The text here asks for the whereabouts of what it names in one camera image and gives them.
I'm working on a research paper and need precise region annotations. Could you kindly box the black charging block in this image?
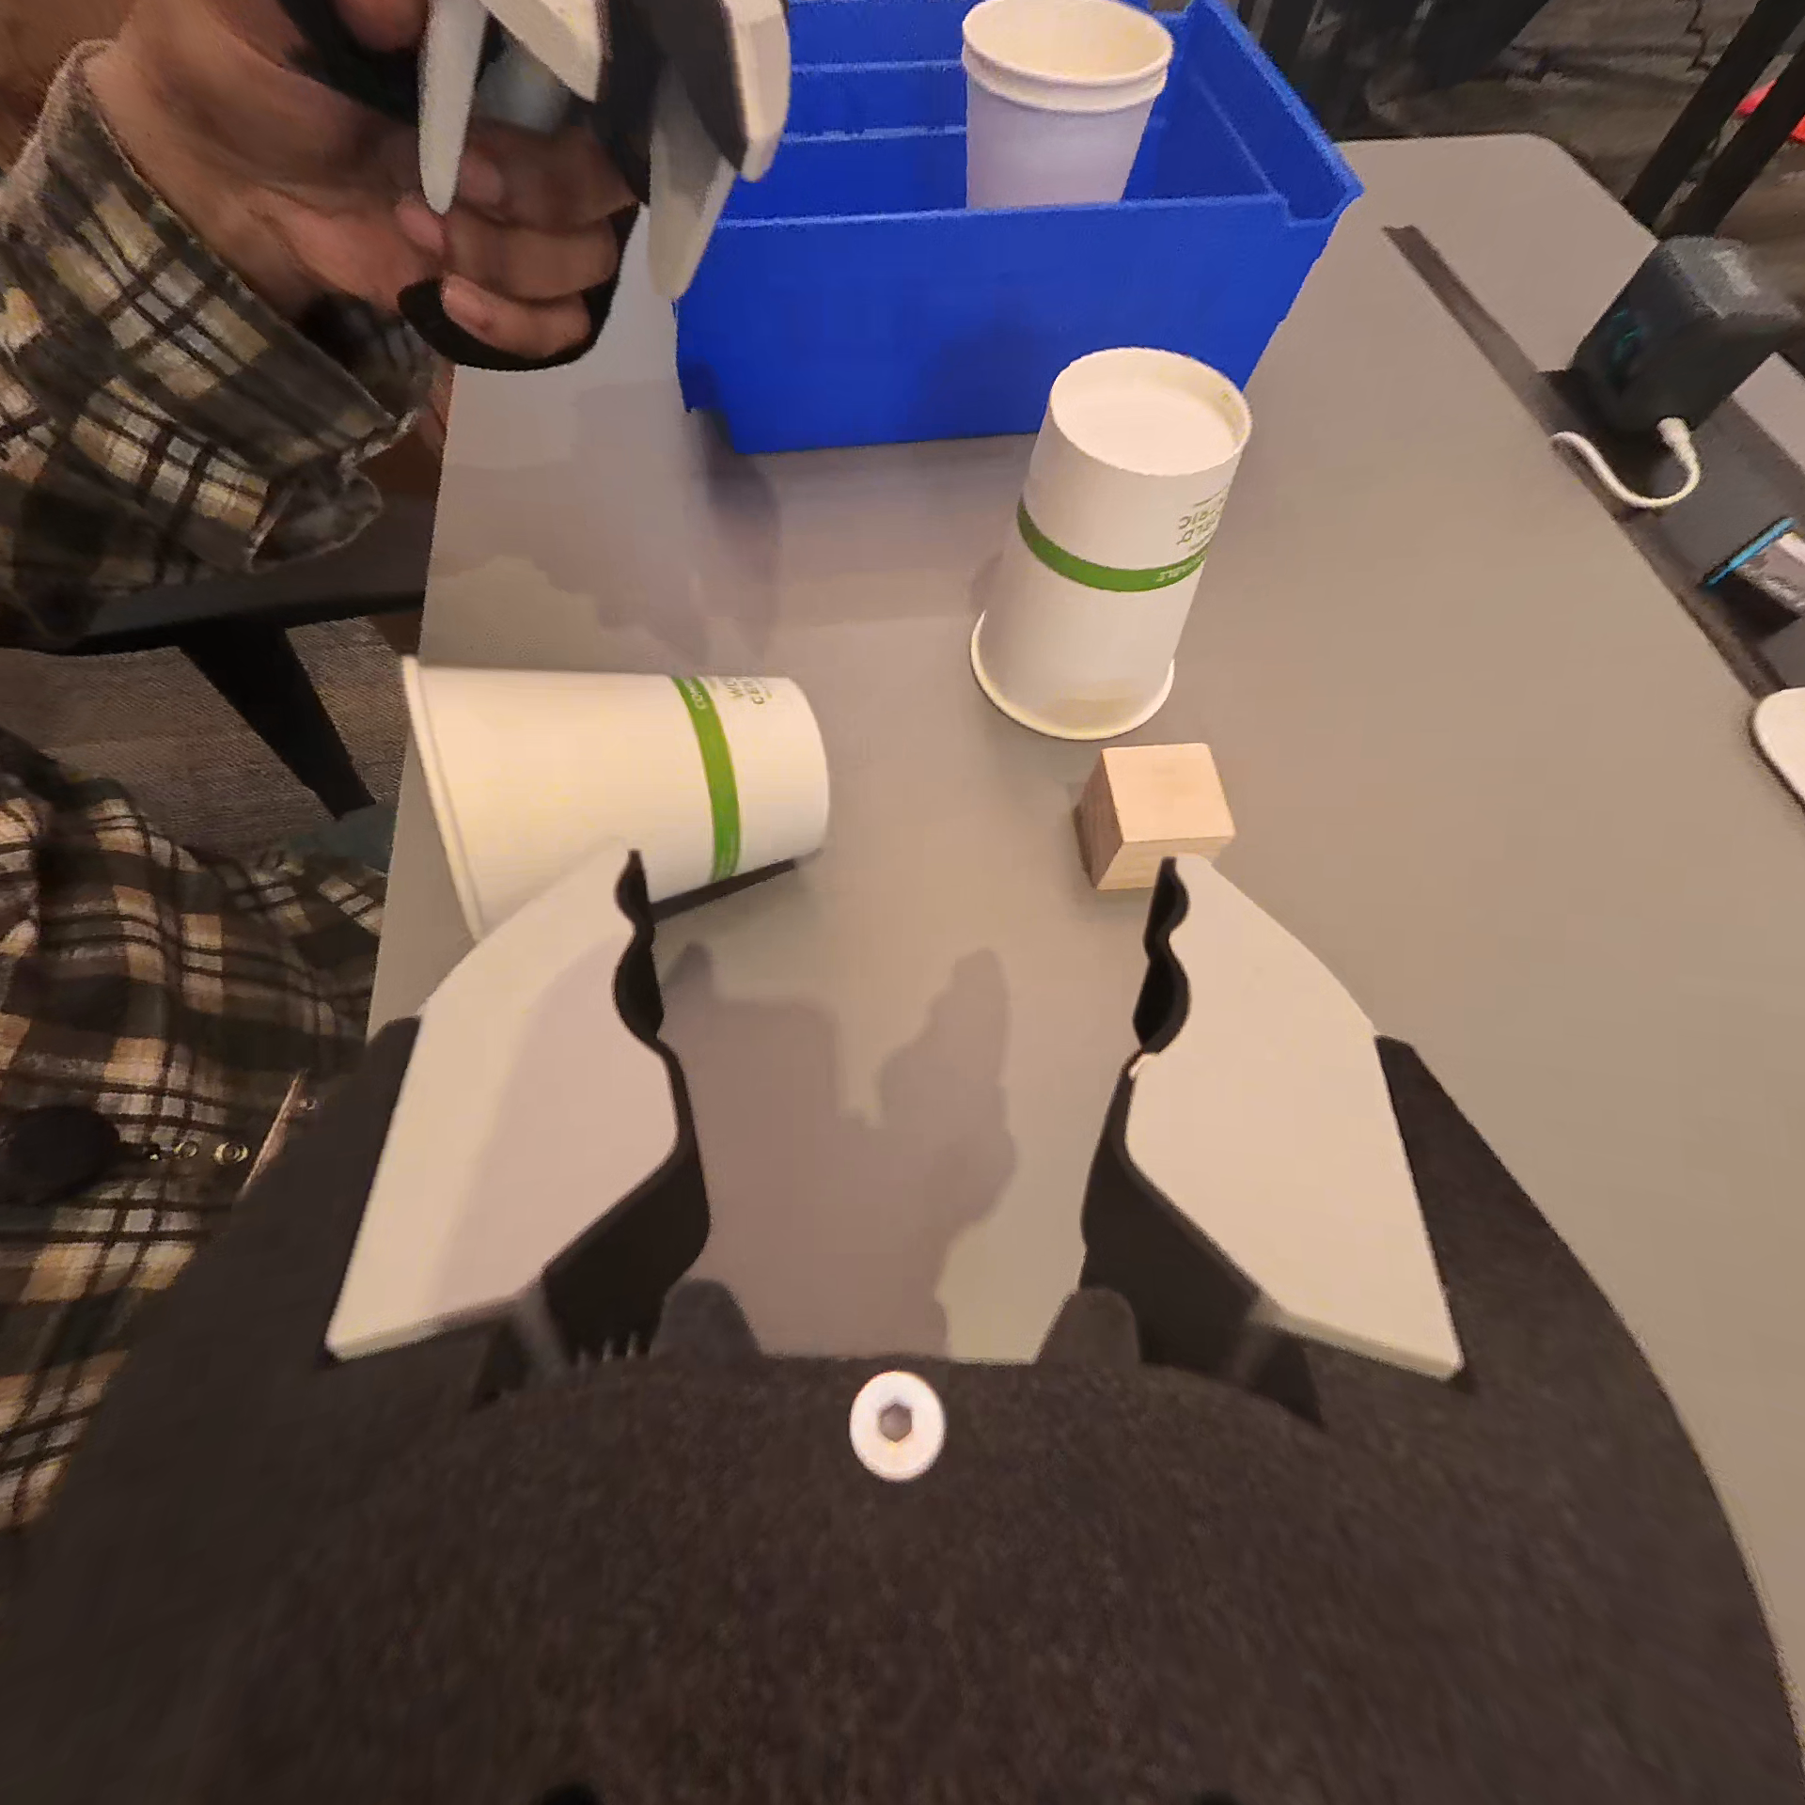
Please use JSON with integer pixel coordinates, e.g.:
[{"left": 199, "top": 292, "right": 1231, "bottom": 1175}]
[{"left": 1571, "top": 237, "right": 1805, "bottom": 440}]

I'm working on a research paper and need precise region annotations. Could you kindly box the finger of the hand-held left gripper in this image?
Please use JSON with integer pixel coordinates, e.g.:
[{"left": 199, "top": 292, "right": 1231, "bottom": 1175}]
[
  {"left": 720, "top": 0, "right": 794, "bottom": 182},
  {"left": 644, "top": 87, "right": 736, "bottom": 300}
]

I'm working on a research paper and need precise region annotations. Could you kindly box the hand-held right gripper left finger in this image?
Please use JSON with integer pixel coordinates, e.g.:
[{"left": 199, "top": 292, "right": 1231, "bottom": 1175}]
[{"left": 324, "top": 850, "right": 710, "bottom": 1362}]

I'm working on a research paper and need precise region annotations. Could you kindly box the blue plastic bin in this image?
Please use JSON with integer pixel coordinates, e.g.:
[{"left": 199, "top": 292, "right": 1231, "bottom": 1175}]
[{"left": 675, "top": 0, "right": 1365, "bottom": 456}]

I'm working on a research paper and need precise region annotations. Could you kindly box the person's left forearm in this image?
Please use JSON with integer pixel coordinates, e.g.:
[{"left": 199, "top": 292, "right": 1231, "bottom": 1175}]
[{"left": 0, "top": 42, "right": 431, "bottom": 648}]

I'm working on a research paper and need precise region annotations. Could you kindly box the black badge reel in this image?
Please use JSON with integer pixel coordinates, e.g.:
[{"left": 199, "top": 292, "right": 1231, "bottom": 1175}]
[{"left": 0, "top": 1106, "right": 123, "bottom": 1203}]

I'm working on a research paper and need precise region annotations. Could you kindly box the white paper cup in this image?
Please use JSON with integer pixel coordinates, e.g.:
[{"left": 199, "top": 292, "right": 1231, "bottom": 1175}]
[
  {"left": 961, "top": 0, "right": 1176, "bottom": 101},
  {"left": 971, "top": 347, "right": 1255, "bottom": 742},
  {"left": 965, "top": 64, "right": 1167, "bottom": 212},
  {"left": 403, "top": 653, "right": 833, "bottom": 941}
]

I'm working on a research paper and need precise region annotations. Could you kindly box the small black battery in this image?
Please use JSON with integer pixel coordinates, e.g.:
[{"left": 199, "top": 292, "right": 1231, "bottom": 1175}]
[{"left": 1696, "top": 516, "right": 1805, "bottom": 618}]

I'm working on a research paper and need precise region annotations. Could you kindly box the wooden cube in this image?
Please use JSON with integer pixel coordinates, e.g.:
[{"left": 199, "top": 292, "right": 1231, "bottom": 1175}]
[{"left": 1073, "top": 742, "right": 1238, "bottom": 893}]

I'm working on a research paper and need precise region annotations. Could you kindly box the white charging cable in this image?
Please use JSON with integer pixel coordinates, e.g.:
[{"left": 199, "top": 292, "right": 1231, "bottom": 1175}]
[{"left": 1550, "top": 413, "right": 1702, "bottom": 512}]

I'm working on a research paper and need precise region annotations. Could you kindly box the person's left hand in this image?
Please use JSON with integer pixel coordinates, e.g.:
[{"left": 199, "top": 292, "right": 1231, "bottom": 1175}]
[{"left": 103, "top": 0, "right": 638, "bottom": 354}]

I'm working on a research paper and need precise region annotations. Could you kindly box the black chair armrest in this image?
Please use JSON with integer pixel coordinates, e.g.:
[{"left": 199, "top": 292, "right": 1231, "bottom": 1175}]
[{"left": 69, "top": 493, "right": 431, "bottom": 819}]

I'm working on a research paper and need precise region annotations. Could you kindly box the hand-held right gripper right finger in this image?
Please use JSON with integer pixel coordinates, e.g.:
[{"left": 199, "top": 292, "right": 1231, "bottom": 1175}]
[{"left": 1076, "top": 857, "right": 1465, "bottom": 1381}]

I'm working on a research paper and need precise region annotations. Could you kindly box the person's plaid shirt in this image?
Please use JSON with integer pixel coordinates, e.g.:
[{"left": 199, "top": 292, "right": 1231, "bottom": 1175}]
[{"left": 0, "top": 733, "right": 393, "bottom": 1532}]

